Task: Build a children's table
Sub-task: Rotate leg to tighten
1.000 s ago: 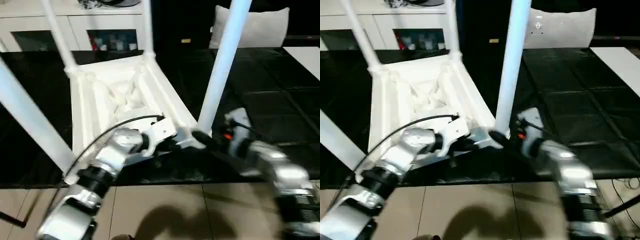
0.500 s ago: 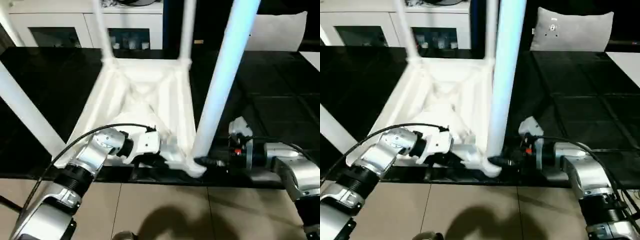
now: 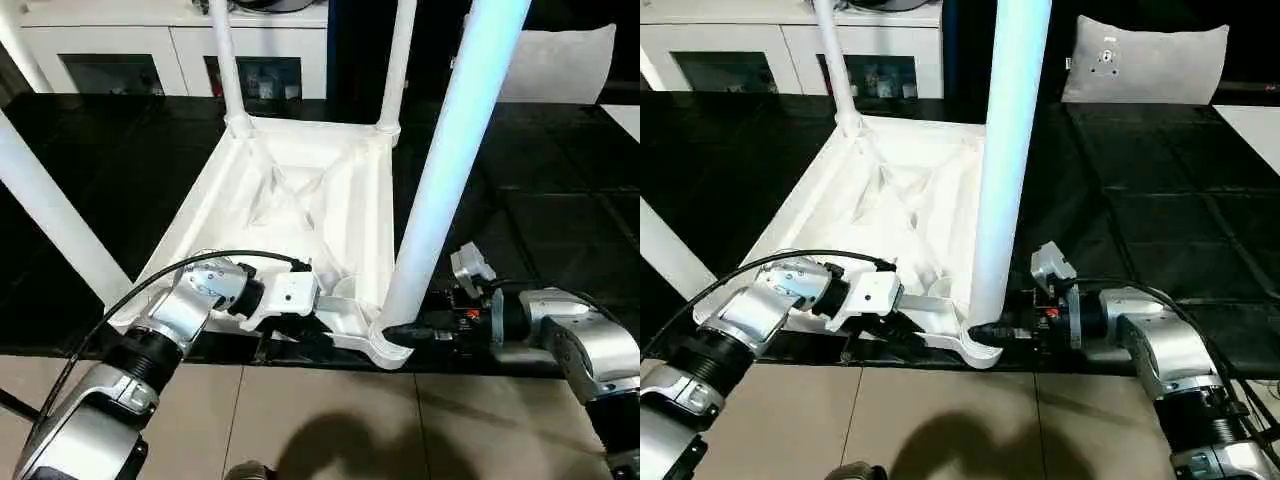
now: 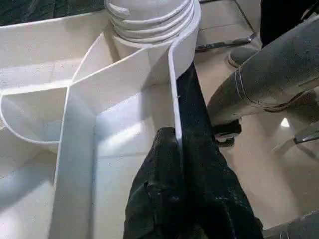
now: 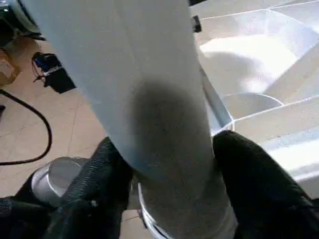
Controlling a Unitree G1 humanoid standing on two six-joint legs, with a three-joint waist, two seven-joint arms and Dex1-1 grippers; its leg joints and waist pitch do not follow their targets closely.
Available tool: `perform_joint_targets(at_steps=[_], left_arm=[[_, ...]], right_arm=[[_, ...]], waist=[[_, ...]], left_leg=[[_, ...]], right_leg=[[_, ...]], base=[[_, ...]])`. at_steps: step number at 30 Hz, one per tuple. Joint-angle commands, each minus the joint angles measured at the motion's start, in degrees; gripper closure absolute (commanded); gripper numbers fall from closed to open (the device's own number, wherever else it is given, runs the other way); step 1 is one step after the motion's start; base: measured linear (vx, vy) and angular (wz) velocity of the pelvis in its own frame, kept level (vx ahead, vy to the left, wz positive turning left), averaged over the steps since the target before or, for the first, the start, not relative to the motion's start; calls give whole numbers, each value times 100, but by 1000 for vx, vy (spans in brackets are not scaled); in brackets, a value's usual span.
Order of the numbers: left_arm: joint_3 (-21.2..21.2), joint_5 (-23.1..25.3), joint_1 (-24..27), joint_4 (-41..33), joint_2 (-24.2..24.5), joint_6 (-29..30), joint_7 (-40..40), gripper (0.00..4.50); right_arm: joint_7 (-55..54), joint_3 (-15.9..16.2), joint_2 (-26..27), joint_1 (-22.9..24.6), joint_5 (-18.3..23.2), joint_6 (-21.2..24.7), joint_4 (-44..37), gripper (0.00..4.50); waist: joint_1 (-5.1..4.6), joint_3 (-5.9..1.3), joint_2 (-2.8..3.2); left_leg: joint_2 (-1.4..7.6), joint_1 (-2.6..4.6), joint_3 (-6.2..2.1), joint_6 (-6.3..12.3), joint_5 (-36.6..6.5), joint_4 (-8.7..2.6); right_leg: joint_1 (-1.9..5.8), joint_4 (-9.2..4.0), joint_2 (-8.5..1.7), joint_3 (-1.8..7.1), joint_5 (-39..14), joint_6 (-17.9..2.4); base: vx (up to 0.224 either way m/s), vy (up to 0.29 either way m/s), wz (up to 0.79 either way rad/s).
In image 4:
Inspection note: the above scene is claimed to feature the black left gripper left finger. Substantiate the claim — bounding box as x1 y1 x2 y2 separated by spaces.
123 127 187 239

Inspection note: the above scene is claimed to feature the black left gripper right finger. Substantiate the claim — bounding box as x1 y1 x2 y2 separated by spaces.
180 128 265 239

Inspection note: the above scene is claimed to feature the white plastic table top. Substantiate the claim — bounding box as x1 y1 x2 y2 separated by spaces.
0 0 202 239

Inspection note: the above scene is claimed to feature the white plastic table leg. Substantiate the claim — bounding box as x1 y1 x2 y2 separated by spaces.
105 0 196 44

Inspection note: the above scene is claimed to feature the person's grey trouser leg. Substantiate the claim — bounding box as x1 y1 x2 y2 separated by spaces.
207 15 319 127

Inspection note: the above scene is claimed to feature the chrome metal bar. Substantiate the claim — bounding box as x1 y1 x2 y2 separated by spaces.
195 0 258 53

